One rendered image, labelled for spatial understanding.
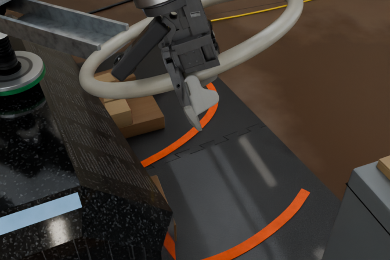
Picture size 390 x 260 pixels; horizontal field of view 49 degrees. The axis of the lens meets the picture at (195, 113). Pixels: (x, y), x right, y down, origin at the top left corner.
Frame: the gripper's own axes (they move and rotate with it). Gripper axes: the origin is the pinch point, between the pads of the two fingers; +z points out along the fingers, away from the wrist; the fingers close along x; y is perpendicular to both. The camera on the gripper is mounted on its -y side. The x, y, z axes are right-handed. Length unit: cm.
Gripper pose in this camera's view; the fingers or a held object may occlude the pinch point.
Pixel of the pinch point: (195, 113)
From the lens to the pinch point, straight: 73.4
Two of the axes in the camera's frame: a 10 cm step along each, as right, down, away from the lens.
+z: 3.3, 8.3, 4.5
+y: 9.5, -2.8, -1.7
